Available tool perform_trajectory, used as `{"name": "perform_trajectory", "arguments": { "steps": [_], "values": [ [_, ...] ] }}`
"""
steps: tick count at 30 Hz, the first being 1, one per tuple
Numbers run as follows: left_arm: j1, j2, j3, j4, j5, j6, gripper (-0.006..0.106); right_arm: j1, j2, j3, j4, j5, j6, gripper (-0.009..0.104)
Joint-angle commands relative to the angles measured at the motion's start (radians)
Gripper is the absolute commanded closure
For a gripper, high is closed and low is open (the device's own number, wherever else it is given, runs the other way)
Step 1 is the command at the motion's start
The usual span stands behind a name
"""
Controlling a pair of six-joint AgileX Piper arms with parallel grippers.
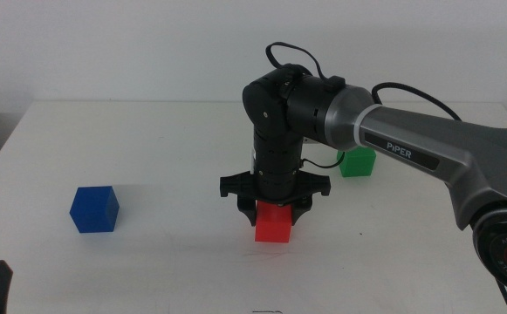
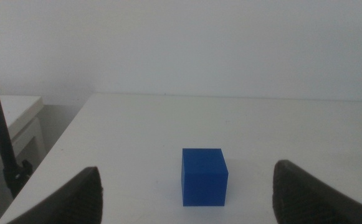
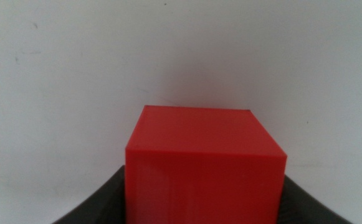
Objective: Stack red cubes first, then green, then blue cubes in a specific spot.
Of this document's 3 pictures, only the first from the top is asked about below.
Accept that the red cube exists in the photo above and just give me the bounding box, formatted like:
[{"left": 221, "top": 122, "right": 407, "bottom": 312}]
[{"left": 254, "top": 200, "right": 292, "bottom": 244}]

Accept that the green cube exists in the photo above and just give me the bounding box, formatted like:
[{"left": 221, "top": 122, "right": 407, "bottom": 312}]
[{"left": 336, "top": 146, "right": 377, "bottom": 178}]

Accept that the blue cube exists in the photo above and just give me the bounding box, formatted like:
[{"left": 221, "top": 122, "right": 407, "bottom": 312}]
[{"left": 69, "top": 185, "right": 120, "bottom": 234}]

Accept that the short thin black cable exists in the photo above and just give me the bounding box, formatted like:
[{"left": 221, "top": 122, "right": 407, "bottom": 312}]
[{"left": 298, "top": 150, "right": 346, "bottom": 171}]

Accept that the black looped wrist cable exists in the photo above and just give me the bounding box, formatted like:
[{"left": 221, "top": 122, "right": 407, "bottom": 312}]
[{"left": 264, "top": 41, "right": 346, "bottom": 92}]

